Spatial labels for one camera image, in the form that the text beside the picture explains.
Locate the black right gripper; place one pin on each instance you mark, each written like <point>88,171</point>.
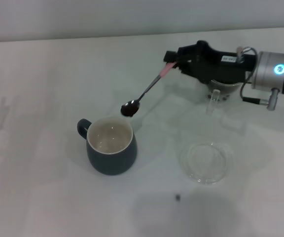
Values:
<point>211,66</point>

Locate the spoonful of coffee beans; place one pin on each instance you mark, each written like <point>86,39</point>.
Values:
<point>129,111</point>

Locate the dark green ceramic mug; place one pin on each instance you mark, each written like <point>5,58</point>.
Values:
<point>112,160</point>

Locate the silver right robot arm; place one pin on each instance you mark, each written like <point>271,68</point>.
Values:
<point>267,71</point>

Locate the double-walled glass cup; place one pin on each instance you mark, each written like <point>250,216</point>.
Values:
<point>214,98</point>

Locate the small clear glass dish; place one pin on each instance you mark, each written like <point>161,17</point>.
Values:
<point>206,163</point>

